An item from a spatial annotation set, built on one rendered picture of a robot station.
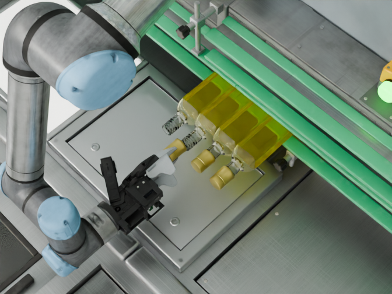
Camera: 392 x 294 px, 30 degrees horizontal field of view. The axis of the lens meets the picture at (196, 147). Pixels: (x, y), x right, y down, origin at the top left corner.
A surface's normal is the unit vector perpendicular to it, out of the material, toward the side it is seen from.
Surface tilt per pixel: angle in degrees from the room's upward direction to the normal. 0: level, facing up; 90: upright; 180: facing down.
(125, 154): 90
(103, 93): 82
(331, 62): 90
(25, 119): 53
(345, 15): 0
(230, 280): 90
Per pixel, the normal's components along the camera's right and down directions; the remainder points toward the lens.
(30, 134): 0.33, 0.68
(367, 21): -0.71, 0.61
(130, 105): -0.02, -0.51
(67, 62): -0.45, -0.14
